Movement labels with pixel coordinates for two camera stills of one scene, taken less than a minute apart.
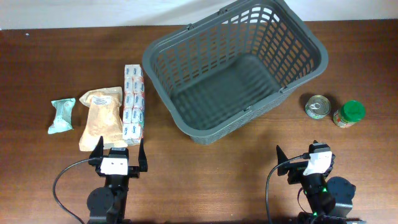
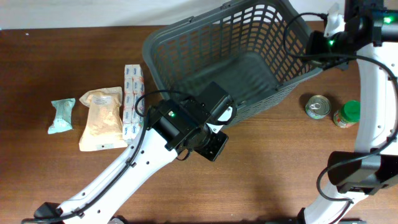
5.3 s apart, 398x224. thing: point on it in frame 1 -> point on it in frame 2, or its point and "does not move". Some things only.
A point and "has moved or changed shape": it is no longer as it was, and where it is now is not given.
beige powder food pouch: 104,106 does not move
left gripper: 134,172 -> 221,144
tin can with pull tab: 318,107 does not move
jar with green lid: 351,113 does not move
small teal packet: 63,121 does not move
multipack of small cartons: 134,107 does not move
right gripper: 297,171 -> 314,43
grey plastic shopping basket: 209,75 has moved or changed shape
